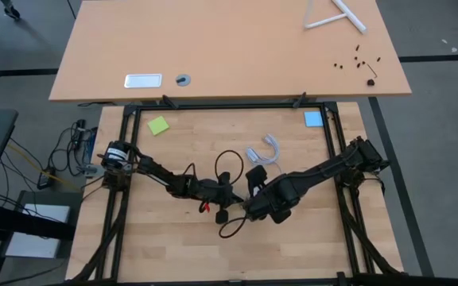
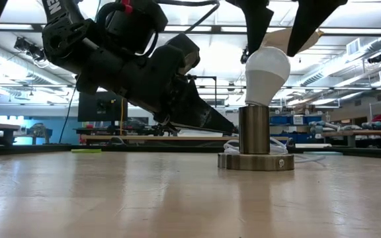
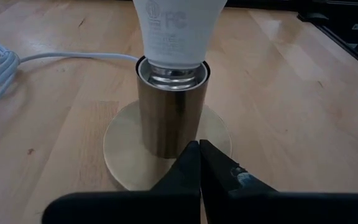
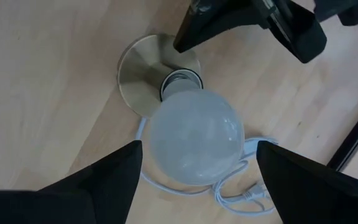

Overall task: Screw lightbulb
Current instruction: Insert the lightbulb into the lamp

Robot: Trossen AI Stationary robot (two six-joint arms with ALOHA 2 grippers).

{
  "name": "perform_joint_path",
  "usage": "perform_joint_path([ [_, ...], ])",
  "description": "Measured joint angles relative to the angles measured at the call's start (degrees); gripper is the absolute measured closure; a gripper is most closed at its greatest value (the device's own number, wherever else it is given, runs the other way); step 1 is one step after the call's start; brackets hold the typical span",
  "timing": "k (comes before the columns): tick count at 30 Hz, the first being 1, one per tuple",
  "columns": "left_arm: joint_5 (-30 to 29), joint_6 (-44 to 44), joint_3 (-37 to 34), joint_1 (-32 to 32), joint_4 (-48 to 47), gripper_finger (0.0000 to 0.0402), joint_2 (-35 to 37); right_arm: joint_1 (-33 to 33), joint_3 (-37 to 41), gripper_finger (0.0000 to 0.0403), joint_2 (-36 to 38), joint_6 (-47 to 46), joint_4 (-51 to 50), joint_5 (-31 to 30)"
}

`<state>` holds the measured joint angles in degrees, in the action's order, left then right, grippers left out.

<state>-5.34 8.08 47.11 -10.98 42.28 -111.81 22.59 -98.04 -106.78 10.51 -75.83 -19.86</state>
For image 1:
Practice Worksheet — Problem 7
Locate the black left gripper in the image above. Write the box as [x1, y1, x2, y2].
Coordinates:
[206, 172, 246, 225]

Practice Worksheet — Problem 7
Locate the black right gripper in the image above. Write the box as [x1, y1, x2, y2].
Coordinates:
[243, 164, 298, 225]

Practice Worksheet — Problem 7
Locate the blue sticky note pad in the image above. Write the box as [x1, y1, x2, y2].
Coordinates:
[303, 110, 325, 129]

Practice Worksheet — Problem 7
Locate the green sticky note pad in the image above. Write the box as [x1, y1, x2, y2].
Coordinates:
[146, 115, 170, 137]

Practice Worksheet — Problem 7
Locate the silver rectangular desk plate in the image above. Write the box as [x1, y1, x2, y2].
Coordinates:
[123, 73, 163, 89]

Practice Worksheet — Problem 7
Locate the orange-brown desk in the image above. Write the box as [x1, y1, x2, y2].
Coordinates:
[49, 0, 413, 103]

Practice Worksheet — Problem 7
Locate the thin white strip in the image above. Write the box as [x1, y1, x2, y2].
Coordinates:
[302, 0, 316, 29]

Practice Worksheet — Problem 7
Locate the short white bar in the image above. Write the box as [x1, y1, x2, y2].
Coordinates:
[305, 13, 348, 30]

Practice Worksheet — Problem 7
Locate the black power brick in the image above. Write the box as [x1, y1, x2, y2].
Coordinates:
[37, 168, 56, 191]

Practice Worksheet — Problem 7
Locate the long white bar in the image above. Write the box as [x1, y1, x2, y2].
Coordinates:
[331, 0, 368, 34]

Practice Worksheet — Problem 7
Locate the white box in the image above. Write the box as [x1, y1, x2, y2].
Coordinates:
[5, 203, 72, 259]

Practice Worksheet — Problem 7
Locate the black metal beam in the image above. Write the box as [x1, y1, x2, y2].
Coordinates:
[0, 201, 77, 242]

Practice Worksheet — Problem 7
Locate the black chair caster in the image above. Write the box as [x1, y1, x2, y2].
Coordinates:
[0, 0, 22, 21]

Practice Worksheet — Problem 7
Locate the black looped camera cable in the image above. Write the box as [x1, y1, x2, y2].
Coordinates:
[214, 149, 245, 186]
[218, 214, 250, 240]

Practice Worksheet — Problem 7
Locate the black aluminium frame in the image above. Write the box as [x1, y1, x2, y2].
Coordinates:
[64, 101, 411, 286]

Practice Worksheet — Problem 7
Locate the black frame clamp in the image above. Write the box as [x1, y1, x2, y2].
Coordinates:
[160, 94, 180, 110]
[292, 91, 309, 110]

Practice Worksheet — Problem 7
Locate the black sleeved cable bundle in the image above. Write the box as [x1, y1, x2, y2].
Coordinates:
[338, 190, 407, 277]
[69, 190, 129, 284]

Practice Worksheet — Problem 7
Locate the blue cable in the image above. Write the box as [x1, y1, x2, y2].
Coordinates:
[87, 127, 98, 158]

